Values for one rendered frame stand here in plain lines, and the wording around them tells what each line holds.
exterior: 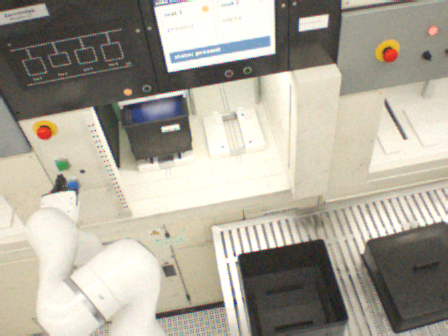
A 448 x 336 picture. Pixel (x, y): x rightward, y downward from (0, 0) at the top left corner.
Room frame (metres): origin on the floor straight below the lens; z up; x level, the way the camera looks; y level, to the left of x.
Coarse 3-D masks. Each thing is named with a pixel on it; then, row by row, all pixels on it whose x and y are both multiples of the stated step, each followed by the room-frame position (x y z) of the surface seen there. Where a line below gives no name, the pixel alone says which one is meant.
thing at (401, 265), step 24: (384, 240) 0.77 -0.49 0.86; (408, 240) 0.75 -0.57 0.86; (432, 240) 0.74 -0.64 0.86; (384, 264) 0.68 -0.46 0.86; (408, 264) 0.67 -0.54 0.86; (432, 264) 0.65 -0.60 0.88; (384, 288) 0.62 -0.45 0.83; (408, 288) 0.59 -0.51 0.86; (432, 288) 0.58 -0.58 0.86; (408, 312) 0.52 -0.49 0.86; (432, 312) 0.51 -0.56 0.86
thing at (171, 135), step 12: (156, 96) 1.30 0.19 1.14; (168, 96) 1.29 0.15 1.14; (180, 96) 1.37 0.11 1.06; (120, 108) 1.29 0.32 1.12; (132, 120) 1.31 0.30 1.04; (156, 120) 1.20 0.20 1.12; (168, 120) 1.20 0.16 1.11; (180, 120) 1.21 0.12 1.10; (132, 132) 1.20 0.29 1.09; (144, 132) 1.20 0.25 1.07; (156, 132) 1.20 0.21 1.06; (168, 132) 1.20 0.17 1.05; (180, 132) 1.20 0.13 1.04; (132, 144) 1.19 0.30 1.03; (144, 144) 1.20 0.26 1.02; (156, 144) 1.20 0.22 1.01; (168, 144) 1.20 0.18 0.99; (180, 144) 1.20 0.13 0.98; (144, 156) 1.20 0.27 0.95; (156, 156) 1.20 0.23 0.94; (180, 156) 1.21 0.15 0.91
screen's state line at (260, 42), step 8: (248, 40) 1.02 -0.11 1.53; (256, 40) 1.02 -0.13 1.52; (264, 40) 1.02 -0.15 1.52; (200, 48) 1.01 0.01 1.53; (208, 48) 1.01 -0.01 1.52; (216, 48) 1.01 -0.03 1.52; (224, 48) 1.01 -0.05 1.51; (232, 48) 1.01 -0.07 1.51; (240, 48) 1.01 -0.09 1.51; (248, 48) 1.02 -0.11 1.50; (256, 48) 1.02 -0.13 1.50; (176, 56) 1.01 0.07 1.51; (184, 56) 1.01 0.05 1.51; (192, 56) 1.01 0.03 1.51; (200, 56) 1.01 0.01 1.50; (208, 56) 1.01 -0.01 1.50
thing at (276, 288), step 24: (312, 240) 0.77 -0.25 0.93; (240, 264) 0.76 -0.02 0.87; (264, 264) 0.76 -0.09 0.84; (288, 264) 0.76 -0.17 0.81; (312, 264) 0.77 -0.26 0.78; (264, 288) 0.71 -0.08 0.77; (288, 288) 0.69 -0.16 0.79; (312, 288) 0.68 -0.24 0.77; (336, 288) 0.61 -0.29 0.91; (264, 312) 0.63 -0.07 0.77; (288, 312) 0.61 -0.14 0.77; (312, 312) 0.60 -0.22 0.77; (336, 312) 0.57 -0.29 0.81
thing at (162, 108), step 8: (136, 104) 1.34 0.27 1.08; (144, 104) 1.34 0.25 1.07; (152, 104) 1.35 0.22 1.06; (160, 104) 1.35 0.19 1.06; (168, 104) 1.35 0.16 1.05; (176, 104) 1.35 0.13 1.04; (136, 112) 1.34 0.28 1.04; (144, 112) 1.34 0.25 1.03; (152, 112) 1.35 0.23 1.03; (160, 112) 1.35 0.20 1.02; (168, 112) 1.35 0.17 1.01; (176, 112) 1.35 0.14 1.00; (136, 120) 1.34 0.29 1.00; (144, 120) 1.34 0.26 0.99; (152, 120) 1.34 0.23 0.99
